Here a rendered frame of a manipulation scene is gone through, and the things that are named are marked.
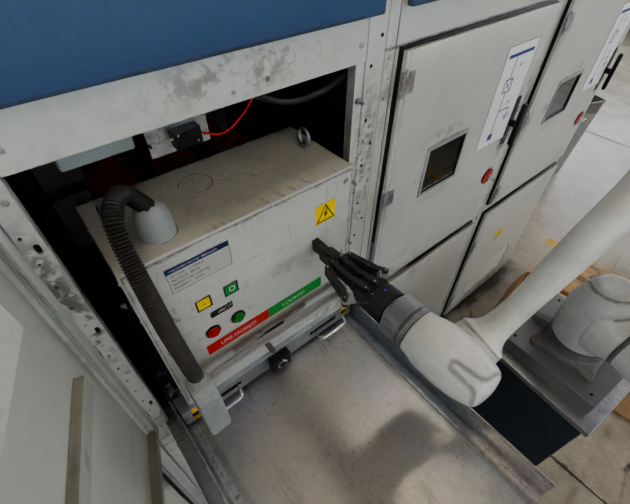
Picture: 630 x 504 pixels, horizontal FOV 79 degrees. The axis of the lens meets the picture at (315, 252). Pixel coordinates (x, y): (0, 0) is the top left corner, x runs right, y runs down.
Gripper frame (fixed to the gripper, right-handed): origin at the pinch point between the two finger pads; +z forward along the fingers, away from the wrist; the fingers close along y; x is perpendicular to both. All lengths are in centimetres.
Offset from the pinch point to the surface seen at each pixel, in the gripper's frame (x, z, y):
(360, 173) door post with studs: 8.9, 7.9, 17.5
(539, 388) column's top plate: -48, -47, 44
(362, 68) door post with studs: 32.9, 8.3, 15.6
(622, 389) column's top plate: -48, -63, 62
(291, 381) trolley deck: -38.3, -3.7, -14.1
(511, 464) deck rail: -38, -52, 13
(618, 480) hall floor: -123, -91, 88
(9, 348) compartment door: 22, -6, -51
